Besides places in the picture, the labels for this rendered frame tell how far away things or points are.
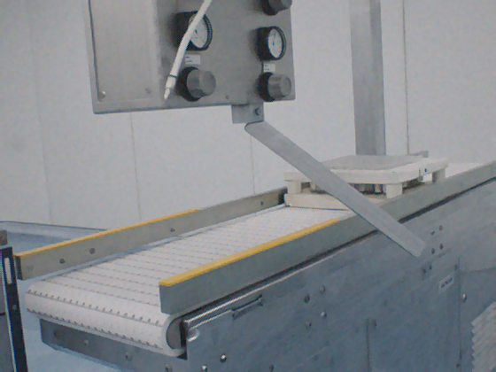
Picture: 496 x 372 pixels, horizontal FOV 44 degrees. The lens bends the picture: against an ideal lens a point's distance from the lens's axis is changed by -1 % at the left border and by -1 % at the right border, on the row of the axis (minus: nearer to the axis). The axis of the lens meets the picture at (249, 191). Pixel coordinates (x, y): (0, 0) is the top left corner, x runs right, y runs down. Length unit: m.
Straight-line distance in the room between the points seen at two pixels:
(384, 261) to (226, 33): 0.53
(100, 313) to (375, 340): 0.58
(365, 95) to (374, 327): 0.69
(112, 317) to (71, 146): 5.19
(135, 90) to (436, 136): 3.45
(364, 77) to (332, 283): 0.83
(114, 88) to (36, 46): 5.54
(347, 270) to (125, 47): 0.49
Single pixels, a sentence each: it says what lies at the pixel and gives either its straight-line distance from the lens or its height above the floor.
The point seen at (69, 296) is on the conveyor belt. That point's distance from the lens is 0.79.
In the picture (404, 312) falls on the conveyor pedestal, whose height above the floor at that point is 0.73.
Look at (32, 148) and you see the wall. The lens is 6.32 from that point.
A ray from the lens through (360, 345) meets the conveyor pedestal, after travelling 1.11.
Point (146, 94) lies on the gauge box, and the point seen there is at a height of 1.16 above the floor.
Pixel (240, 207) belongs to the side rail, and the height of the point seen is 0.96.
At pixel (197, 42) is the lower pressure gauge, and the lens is 0.60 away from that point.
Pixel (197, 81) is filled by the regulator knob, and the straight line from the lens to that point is 0.59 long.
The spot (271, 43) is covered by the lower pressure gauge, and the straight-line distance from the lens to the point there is 0.69.
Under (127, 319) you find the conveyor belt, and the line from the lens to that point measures 0.70.
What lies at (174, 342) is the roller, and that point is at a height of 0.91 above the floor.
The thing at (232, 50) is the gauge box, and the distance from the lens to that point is 0.66.
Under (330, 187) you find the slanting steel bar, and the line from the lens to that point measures 0.79.
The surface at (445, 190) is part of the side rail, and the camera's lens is 1.26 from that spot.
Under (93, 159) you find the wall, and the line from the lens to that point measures 5.68.
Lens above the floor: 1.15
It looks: 8 degrees down
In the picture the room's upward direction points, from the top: 4 degrees counter-clockwise
